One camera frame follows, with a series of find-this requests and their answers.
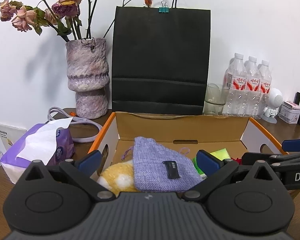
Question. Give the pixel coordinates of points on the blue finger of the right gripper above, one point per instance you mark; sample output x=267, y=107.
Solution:
x=291, y=145

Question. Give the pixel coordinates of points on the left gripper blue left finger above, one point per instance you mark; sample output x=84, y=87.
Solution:
x=83, y=167

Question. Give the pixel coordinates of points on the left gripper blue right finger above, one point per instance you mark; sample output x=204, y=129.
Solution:
x=230, y=167

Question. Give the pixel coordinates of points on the green tissue packet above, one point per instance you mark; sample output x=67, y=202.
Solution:
x=221, y=154

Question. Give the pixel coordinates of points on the yellow plush toy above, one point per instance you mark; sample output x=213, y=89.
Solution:
x=118, y=178

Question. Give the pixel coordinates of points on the small tin box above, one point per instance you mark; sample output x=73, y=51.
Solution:
x=289, y=112

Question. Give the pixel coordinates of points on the orange cardboard box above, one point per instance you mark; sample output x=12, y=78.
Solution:
x=184, y=134

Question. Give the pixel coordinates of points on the purple tissue pack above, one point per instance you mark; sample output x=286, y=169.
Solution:
x=51, y=143

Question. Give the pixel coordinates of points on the white robot figurine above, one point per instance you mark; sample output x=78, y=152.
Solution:
x=273, y=102

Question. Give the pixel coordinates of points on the purple knitted pouch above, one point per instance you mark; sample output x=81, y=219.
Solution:
x=160, y=169

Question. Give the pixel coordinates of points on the glass cup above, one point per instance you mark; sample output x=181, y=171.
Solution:
x=215, y=99

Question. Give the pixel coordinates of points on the left water bottle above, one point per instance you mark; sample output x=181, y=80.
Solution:
x=236, y=81

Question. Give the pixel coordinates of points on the water bottle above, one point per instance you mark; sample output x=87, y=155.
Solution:
x=253, y=83
x=236, y=81
x=265, y=83

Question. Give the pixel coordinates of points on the middle water bottle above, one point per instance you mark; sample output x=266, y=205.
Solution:
x=253, y=83

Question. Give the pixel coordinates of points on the right water bottle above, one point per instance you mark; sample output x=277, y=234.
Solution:
x=265, y=83

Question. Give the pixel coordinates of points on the white booklet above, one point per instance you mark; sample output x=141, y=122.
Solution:
x=9, y=135

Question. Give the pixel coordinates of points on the purple ceramic vase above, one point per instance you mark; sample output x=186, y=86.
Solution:
x=88, y=76

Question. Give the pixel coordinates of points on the black paper bag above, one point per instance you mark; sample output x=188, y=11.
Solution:
x=160, y=62

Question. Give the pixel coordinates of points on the dried pink roses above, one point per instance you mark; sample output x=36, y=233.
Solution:
x=62, y=16

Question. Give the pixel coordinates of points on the teal binder clip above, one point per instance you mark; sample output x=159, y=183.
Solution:
x=164, y=7

